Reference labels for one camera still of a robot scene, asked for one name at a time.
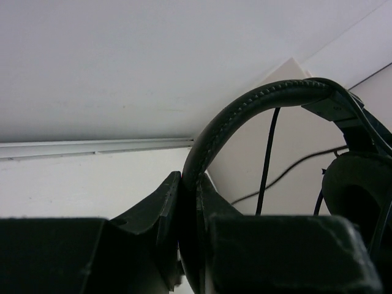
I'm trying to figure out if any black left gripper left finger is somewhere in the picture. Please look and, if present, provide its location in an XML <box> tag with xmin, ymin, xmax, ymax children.
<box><xmin>1</xmin><ymin>171</ymin><xmax>181</xmax><ymax>293</ymax></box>

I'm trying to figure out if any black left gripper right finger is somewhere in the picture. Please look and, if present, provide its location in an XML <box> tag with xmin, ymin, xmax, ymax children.
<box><xmin>197</xmin><ymin>177</ymin><xmax>383</xmax><ymax>293</ymax></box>

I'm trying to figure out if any black over-ear headphones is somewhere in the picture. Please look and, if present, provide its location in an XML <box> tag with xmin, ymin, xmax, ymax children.
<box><xmin>179</xmin><ymin>78</ymin><xmax>391</xmax><ymax>293</ymax></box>

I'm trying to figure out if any thin black headphone cable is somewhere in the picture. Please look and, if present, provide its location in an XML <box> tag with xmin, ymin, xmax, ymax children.
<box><xmin>231</xmin><ymin>62</ymin><xmax>392</xmax><ymax>246</ymax></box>

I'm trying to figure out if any aluminium table frame rail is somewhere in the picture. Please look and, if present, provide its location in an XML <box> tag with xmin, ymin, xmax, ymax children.
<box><xmin>1</xmin><ymin>138</ymin><xmax>194</xmax><ymax>160</ymax></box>

